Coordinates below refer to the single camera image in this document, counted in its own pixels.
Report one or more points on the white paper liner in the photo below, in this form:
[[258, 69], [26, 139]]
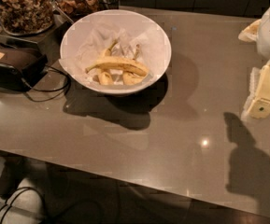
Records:
[[81, 48]]

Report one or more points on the yellow banana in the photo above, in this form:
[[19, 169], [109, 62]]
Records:
[[119, 63]]

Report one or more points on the grey metal stand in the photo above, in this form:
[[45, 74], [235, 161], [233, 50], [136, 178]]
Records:
[[48, 42]]

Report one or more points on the right lower banana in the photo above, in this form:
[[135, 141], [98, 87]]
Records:
[[131, 79]]

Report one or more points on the dark device with label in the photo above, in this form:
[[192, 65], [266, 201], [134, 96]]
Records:
[[21, 68]]

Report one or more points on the glass jar dried fruit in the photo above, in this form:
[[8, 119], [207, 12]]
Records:
[[78, 0]]

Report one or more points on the large glass nut jar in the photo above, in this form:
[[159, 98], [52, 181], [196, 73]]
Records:
[[26, 17]]

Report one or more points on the left lower banana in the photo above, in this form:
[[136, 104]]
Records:
[[105, 78]]

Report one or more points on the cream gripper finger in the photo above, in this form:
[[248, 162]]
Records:
[[257, 105], [249, 34]]

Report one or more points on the white bowl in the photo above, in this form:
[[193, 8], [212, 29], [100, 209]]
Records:
[[120, 18]]

